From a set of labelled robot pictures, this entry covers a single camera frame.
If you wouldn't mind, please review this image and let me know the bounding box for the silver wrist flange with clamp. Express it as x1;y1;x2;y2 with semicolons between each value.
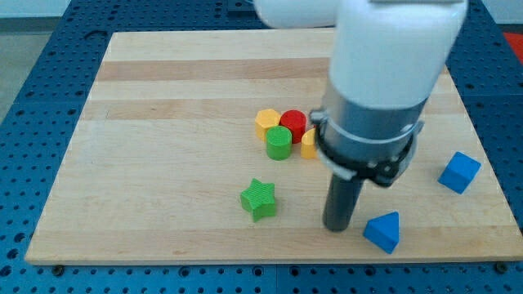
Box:
310;84;426;187

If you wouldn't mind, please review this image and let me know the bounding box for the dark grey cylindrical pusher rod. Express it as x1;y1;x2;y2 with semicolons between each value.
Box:
322;174;364;232

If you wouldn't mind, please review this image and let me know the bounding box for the blue triangle block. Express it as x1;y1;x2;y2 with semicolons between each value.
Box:
363;212;400;254

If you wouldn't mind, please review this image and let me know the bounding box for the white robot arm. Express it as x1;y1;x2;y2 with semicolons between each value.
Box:
253;0;468;232

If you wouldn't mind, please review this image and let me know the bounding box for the yellow block behind arm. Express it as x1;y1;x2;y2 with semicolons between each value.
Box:
301;128;317;159

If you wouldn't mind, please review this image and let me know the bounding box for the red cylinder block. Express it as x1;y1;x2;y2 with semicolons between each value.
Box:
279;109;306;144

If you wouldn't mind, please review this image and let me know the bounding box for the green star block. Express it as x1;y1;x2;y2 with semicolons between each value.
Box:
240;178;277;222

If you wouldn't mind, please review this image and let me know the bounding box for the green cylinder block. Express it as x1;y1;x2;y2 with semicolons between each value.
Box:
266;126;292;161

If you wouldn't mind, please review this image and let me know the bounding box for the blue cube block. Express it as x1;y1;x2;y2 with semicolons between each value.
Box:
438;152;481;194

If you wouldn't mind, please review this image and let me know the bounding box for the yellow hexagon block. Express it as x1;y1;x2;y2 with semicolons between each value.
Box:
254;109;281;141

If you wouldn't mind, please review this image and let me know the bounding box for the wooden board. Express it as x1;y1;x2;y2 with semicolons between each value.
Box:
25;29;522;265

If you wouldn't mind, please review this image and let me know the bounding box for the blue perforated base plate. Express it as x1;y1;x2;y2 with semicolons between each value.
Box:
1;1;522;293

